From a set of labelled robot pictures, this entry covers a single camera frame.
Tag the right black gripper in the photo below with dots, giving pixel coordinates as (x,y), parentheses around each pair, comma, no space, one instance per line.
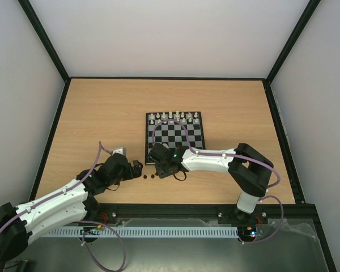
(161,171)

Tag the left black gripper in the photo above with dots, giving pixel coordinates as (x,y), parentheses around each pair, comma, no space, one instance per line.
(130,173)

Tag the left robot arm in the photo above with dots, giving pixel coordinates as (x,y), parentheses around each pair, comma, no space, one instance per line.
(21,225)

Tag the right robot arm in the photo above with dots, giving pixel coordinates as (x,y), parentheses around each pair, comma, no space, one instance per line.
(250,169)

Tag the left circuit board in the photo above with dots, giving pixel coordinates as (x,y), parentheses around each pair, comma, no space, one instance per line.
(92,230)

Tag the circuit board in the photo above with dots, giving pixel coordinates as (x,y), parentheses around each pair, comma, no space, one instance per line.
(252,231)
(92,230)

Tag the right circuit board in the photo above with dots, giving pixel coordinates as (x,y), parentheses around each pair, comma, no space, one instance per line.
(252,231)

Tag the black and silver chessboard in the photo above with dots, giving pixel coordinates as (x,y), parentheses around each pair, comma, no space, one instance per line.
(173,134)

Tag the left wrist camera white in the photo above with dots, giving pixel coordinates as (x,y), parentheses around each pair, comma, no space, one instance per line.
(119,150)

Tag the black aluminium rail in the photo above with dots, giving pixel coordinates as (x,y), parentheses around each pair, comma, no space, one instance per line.
(202,211)

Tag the white slotted cable duct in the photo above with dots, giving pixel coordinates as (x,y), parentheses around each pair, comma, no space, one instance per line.
(151,232)

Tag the black frame post left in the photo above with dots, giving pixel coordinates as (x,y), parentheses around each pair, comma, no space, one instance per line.
(44,38)

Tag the black frame post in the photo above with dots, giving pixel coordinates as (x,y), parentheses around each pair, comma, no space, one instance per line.
(44,38)
(292,39)

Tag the black frame post right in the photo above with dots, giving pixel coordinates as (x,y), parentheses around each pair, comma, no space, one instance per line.
(292,39)

